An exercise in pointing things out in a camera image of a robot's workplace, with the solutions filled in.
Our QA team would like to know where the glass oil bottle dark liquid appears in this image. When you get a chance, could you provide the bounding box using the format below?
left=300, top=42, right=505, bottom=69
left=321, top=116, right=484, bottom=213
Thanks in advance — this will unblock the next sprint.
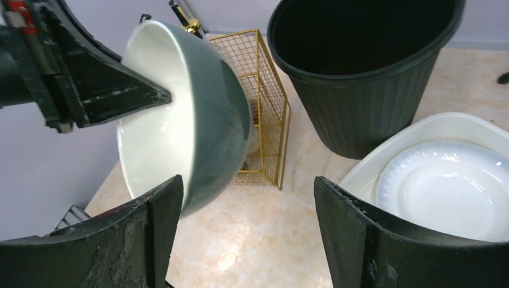
left=169, top=0, right=204, bottom=39

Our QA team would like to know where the black trash bin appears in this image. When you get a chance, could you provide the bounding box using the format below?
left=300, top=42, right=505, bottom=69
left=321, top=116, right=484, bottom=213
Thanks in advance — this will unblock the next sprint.
left=267, top=0, right=465, bottom=160

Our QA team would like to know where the white paper plate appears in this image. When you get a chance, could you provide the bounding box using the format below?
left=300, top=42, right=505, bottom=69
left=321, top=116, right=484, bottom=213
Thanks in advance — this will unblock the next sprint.
left=376, top=141, right=508, bottom=242

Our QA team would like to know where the gold wire basket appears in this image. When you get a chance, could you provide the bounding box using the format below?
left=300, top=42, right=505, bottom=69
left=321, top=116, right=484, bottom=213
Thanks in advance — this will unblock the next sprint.
left=209, top=29, right=291, bottom=190

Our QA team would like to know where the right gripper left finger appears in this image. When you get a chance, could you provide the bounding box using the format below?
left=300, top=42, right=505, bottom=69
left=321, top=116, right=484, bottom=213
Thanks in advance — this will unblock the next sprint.
left=1, top=175, right=183, bottom=287

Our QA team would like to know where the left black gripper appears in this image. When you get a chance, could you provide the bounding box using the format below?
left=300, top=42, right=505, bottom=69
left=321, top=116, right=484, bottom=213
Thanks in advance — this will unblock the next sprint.
left=1, top=1, right=172, bottom=133

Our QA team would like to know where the white bowl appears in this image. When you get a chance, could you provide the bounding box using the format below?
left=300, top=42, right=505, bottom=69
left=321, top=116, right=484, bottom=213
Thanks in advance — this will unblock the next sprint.
left=117, top=20, right=254, bottom=217

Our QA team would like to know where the white rectangular tub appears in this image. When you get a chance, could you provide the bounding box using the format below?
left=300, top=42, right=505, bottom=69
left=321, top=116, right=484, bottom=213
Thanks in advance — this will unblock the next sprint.
left=339, top=112, right=508, bottom=204

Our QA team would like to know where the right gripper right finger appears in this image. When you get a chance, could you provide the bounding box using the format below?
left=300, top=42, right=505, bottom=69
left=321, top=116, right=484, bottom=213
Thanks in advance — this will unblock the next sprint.
left=314, top=176, right=508, bottom=287

